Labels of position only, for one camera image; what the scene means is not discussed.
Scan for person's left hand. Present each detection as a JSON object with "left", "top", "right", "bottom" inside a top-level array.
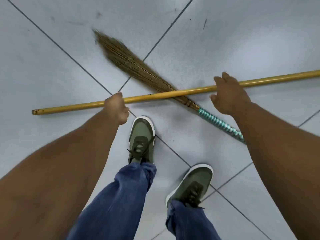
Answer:
[{"left": 104, "top": 92, "right": 130, "bottom": 126}]

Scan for person's right hand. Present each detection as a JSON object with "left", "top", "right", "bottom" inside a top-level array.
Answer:
[{"left": 209, "top": 72, "right": 252, "bottom": 116}]

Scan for yellow wooden pole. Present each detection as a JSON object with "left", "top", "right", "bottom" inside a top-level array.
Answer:
[{"left": 32, "top": 69, "right": 320, "bottom": 116}]

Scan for person's right forearm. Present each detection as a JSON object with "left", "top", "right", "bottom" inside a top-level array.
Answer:
[{"left": 232, "top": 102, "right": 320, "bottom": 240}]

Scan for person's left forearm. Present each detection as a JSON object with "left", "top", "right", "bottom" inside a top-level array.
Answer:
[{"left": 0, "top": 107, "right": 125, "bottom": 240}]

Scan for person's green left shoe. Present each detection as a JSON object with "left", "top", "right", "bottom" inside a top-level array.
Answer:
[{"left": 127, "top": 116, "right": 157, "bottom": 165}]

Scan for person's green shoe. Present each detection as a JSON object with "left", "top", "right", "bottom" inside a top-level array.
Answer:
[
  {"left": 127, "top": 116, "right": 157, "bottom": 165},
  {"left": 165, "top": 163, "right": 214, "bottom": 210}
]

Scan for person's green right shoe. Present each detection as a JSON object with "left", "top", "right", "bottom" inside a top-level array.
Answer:
[{"left": 165, "top": 163, "right": 214, "bottom": 210}]

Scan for person's blue jeans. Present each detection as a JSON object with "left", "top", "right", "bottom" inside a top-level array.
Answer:
[{"left": 66, "top": 162, "right": 222, "bottom": 240}]

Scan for grass broom with teal-wrapped handle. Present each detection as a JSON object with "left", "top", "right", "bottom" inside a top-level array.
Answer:
[{"left": 92, "top": 29, "right": 247, "bottom": 145}]

